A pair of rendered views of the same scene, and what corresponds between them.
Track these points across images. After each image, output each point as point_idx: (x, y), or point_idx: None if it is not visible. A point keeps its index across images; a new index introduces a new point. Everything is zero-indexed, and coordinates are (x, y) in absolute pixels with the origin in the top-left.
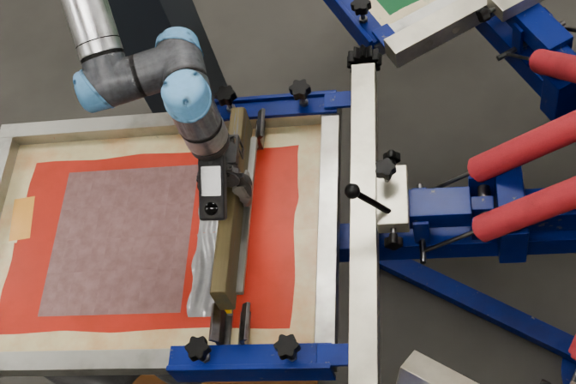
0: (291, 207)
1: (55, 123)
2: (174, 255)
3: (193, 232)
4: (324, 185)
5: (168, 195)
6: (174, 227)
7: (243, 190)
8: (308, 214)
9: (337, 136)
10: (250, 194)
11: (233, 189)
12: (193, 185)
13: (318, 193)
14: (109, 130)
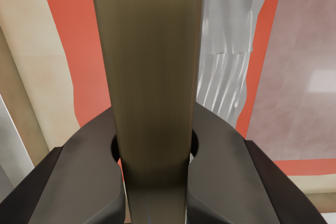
0: (82, 98)
1: None
2: (304, 4)
3: (259, 55)
4: (9, 136)
5: (292, 121)
6: (293, 66)
7: (52, 194)
8: (47, 83)
9: None
10: (43, 163)
11: (104, 211)
12: (250, 134)
13: (43, 119)
14: None
